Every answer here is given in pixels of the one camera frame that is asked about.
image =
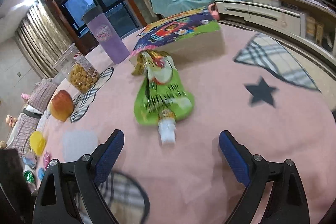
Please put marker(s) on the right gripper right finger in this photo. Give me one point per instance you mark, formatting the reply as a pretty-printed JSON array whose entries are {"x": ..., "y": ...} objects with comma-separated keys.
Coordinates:
[{"x": 287, "y": 202}]

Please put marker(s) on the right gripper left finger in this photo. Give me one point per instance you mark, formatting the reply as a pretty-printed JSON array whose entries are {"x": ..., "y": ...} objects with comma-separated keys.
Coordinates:
[{"x": 55, "y": 201}]

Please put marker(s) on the green juice pouch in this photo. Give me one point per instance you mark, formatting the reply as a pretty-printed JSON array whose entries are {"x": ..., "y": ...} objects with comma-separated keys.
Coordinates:
[{"x": 162, "y": 99}]

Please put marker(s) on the yellow round toy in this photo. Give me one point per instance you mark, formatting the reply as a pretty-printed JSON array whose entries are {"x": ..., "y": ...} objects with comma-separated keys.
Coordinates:
[{"x": 37, "y": 143}]

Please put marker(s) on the apple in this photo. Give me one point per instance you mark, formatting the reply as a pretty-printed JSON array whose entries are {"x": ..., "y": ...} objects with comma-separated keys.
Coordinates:
[{"x": 61, "y": 106}]

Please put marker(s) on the pink bed blanket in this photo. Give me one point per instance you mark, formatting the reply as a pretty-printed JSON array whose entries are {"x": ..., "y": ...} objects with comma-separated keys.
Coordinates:
[{"x": 190, "y": 181}]

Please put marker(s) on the striped pillow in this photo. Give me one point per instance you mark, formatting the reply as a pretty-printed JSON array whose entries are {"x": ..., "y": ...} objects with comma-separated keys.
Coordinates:
[{"x": 31, "y": 115}]

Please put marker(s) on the clear jar of snacks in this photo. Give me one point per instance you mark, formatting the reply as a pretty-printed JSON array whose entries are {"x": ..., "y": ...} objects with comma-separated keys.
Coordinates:
[{"x": 77, "y": 69}]

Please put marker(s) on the purple tumbler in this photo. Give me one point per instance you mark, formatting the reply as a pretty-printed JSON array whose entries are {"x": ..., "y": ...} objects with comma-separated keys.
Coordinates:
[{"x": 105, "y": 34}]

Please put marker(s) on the white tv cabinet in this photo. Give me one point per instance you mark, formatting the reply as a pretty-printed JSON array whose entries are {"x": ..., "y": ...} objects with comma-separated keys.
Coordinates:
[{"x": 284, "y": 18}]

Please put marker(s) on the colourful puzzle box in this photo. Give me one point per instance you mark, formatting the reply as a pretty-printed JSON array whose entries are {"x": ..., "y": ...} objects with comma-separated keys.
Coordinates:
[{"x": 186, "y": 36}]

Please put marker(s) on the pink kettlebell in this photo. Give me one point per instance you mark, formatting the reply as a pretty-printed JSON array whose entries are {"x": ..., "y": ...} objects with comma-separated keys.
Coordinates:
[{"x": 214, "y": 11}]

